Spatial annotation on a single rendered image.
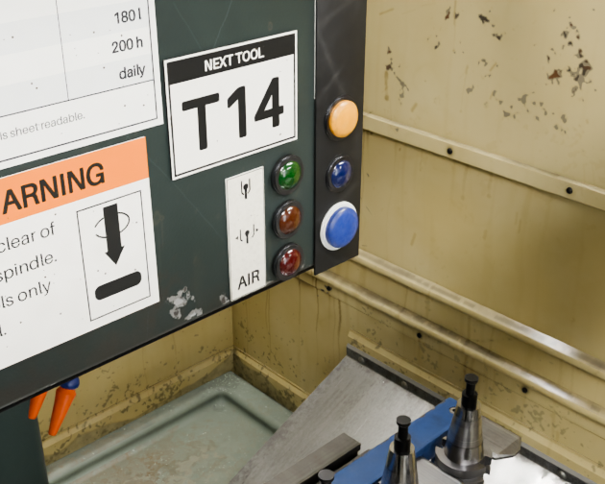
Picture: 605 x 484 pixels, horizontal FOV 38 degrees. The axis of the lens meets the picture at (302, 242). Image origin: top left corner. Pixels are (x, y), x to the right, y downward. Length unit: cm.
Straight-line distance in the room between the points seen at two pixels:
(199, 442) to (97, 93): 163
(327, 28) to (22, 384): 28
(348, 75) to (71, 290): 23
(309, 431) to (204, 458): 34
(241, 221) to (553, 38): 84
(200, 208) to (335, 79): 13
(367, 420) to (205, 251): 121
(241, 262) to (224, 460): 145
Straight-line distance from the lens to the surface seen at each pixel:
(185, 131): 51
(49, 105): 46
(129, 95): 48
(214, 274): 56
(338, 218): 61
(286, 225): 58
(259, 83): 54
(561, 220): 140
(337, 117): 59
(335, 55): 58
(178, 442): 206
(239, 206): 56
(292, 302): 193
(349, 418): 175
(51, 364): 52
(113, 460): 203
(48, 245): 48
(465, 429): 100
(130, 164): 50
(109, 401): 202
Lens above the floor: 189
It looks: 27 degrees down
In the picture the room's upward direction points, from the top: straight up
